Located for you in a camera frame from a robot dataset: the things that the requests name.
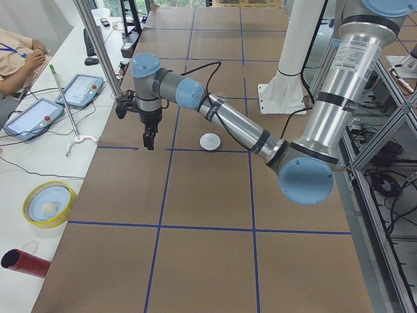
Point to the teach pendant tablet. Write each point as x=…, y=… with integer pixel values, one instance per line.
x=82, y=90
x=34, y=120

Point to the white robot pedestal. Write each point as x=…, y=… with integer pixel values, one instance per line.
x=284, y=94

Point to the far teach pendant tablet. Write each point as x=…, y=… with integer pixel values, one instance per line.
x=82, y=90

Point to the near teach pendant tablet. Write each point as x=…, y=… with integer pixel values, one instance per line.
x=34, y=120

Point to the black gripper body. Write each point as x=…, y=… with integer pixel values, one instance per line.
x=149, y=119

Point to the yellow bowl with blue plate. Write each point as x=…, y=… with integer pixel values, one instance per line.
x=49, y=204

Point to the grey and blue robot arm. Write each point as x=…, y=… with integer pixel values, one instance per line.
x=304, y=166

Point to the aluminium side frame rail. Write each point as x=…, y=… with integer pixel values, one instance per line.
x=379, y=155

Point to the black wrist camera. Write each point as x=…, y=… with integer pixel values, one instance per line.
x=126, y=103

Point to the black computer mouse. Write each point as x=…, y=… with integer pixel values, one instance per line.
x=89, y=61

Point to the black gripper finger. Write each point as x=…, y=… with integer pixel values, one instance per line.
x=153, y=135
x=147, y=138

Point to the aluminium frame post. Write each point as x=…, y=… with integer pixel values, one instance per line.
x=99, y=46

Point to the seated person beige shirt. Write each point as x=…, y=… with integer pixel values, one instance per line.
x=22, y=61

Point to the grabber stick green handle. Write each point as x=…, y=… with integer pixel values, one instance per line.
x=78, y=137

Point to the black keyboard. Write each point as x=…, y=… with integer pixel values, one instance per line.
x=88, y=44

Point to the white cup lid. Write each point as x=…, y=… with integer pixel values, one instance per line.
x=210, y=142

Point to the red cylinder tube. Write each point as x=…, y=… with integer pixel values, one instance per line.
x=23, y=262

